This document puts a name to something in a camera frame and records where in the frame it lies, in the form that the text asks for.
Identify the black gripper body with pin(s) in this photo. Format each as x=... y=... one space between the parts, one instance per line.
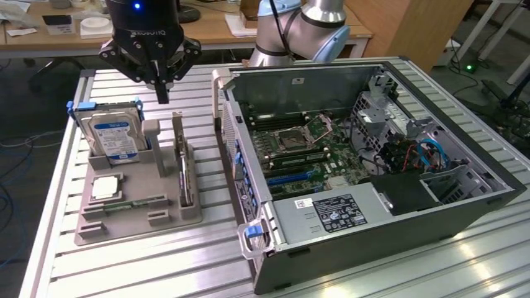
x=144 y=37

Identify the low-profile graphics card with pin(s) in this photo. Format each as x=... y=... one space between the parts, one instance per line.
x=182 y=174

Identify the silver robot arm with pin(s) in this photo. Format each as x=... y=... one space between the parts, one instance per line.
x=323 y=12

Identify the wooden desk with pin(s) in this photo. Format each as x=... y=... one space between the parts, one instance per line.
x=215 y=31

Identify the white round dish box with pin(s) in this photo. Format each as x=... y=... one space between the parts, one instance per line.
x=95 y=28

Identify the black monitor stand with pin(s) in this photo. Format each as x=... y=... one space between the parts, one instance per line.
x=192 y=15

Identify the hard disk drive blue label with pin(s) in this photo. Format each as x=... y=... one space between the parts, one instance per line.
x=84 y=107

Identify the white paper stack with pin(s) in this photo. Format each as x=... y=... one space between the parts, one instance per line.
x=242 y=29

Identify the white box with black top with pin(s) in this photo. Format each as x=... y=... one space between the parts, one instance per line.
x=60 y=28

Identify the silver hard disk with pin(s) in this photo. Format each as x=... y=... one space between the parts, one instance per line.
x=111 y=136

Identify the grey cup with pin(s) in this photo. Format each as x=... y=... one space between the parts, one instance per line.
x=60 y=3

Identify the white paper slip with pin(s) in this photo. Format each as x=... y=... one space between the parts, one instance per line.
x=20 y=31

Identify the clear plastic bag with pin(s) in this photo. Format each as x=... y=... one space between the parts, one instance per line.
x=12 y=15

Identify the CPU socket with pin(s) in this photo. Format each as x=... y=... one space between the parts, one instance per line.
x=294 y=139

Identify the metal socket cover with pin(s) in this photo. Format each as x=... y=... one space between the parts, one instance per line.
x=321 y=116

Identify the grey parts rack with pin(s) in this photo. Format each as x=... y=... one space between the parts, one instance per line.
x=136 y=186

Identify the silver CPU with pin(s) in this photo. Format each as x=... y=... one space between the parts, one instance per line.
x=103 y=187

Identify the green RAM stick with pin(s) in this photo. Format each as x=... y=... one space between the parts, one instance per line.
x=124 y=205

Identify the blue expansion slot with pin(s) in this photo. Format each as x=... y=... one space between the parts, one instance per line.
x=291 y=179

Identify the metal disk bay cage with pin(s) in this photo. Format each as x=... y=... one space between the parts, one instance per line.
x=373 y=121

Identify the wooden cabinet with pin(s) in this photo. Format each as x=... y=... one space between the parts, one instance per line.
x=414 y=28

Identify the blue case latch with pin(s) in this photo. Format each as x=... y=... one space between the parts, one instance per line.
x=254 y=232

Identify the grey power supply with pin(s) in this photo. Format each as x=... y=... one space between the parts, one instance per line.
x=298 y=223

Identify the black plastic shroud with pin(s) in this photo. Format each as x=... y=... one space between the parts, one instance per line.
x=402 y=192

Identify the device with green light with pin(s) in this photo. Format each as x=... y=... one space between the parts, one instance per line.
x=469 y=67

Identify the black floor stand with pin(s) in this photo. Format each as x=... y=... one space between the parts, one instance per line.
x=493 y=88

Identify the black open PC case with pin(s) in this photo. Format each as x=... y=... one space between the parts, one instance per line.
x=373 y=248

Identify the white desk frame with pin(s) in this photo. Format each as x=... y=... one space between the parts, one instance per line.
x=493 y=29

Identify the grey disk bay bracket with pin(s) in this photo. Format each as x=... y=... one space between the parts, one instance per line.
x=447 y=183

